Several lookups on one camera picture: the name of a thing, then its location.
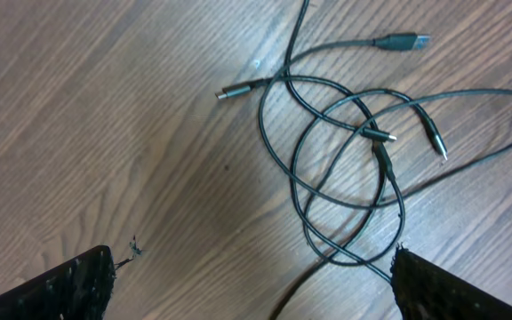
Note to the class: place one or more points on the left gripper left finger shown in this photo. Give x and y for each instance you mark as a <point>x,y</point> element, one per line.
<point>80,288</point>

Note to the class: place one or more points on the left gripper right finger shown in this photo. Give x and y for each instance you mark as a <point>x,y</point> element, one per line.
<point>423,290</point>

